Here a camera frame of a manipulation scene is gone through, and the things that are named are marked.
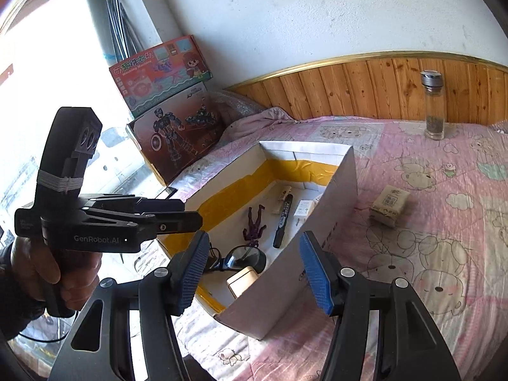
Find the colourful toy box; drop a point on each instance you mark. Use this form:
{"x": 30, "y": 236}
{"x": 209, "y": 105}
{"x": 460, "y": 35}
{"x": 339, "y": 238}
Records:
{"x": 158, "y": 75}

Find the black marker pen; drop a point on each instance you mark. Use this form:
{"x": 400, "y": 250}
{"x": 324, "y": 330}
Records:
{"x": 282, "y": 222}

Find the bubble wrap sheet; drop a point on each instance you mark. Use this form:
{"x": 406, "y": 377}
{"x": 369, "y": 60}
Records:
{"x": 238, "y": 107}

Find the wooden headboard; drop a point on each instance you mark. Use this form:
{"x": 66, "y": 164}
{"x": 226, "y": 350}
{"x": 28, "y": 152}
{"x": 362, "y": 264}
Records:
{"x": 357, "y": 87}

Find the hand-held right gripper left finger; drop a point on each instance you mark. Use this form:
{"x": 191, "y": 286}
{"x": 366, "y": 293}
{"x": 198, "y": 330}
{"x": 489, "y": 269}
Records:
{"x": 192, "y": 274}

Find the person's left hand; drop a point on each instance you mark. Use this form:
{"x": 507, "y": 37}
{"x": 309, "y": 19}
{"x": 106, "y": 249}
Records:
{"x": 35, "y": 270}

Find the black glasses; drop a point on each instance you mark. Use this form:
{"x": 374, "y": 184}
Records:
{"x": 242, "y": 256}

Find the small white box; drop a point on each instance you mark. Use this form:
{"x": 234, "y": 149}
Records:
{"x": 303, "y": 208}

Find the purple toy figure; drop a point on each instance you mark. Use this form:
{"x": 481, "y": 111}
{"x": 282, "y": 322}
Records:
{"x": 254, "y": 226}

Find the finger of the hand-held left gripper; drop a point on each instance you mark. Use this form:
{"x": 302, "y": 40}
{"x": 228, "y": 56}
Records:
{"x": 178, "y": 222}
{"x": 166, "y": 205}

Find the small brown cardboard box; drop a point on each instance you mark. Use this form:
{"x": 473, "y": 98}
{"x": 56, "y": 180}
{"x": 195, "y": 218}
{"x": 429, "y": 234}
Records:
{"x": 242, "y": 281}

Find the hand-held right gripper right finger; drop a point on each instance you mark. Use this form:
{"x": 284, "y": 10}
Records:
{"x": 317, "y": 278}

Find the dark robot toy box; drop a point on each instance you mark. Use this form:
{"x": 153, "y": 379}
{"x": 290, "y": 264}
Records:
{"x": 174, "y": 139}

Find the white cardboard box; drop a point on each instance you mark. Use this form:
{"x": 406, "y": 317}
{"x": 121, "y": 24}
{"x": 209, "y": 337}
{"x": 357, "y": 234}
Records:
{"x": 285, "y": 285}

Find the beige tissue packet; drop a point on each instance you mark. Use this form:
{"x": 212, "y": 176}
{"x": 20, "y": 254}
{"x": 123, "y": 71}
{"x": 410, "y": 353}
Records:
{"x": 391, "y": 204}

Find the glass bottle with grey lid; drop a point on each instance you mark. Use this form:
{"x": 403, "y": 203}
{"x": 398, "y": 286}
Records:
{"x": 433, "y": 115}

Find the pink printed blanket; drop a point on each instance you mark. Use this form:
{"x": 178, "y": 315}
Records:
{"x": 416, "y": 246}

